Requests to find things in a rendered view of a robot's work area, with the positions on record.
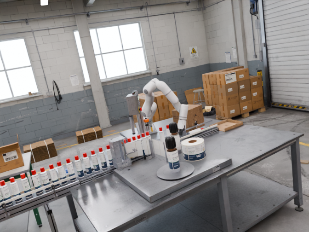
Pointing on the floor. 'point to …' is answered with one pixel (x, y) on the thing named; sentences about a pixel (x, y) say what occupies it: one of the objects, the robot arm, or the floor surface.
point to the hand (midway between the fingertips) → (180, 133)
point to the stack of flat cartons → (41, 150)
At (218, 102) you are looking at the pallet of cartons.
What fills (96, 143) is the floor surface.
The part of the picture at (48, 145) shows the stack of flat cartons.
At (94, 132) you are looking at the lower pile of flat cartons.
